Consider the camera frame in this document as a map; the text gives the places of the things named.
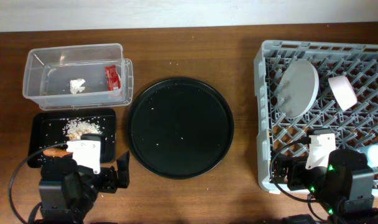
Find clear plastic bin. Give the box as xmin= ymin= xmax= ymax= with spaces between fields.
xmin=22 ymin=44 xmax=134 ymax=111

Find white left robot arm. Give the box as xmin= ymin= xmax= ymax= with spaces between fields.
xmin=28 ymin=152 xmax=130 ymax=223

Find white tissue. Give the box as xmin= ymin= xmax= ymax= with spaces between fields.
xmin=70 ymin=78 xmax=86 ymax=95

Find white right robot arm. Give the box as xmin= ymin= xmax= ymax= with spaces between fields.
xmin=270 ymin=149 xmax=378 ymax=223

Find grey dishwasher rack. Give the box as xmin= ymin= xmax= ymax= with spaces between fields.
xmin=254 ymin=40 xmax=378 ymax=193

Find black rectangular tray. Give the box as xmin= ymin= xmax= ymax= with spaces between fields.
xmin=28 ymin=108 xmax=116 ymax=163

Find pink bowl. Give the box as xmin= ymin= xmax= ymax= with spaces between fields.
xmin=328 ymin=75 xmax=357 ymax=111

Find grey plate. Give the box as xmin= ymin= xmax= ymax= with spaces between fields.
xmin=277 ymin=59 xmax=319 ymax=119

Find orange carrot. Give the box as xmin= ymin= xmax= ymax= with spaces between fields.
xmin=43 ymin=147 xmax=72 ymax=157

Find food scraps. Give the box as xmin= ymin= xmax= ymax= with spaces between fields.
xmin=36 ymin=115 xmax=115 ymax=162

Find red snack wrapper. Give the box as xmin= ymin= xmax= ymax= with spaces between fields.
xmin=104 ymin=65 xmax=121 ymax=91

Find light blue cup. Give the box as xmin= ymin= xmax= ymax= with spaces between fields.
xmin=357 ymin=145 xmax=378 ymax=168

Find round black serving tray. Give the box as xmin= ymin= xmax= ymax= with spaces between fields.
xmin=126 ymin=77 xmax=234 ymax=180

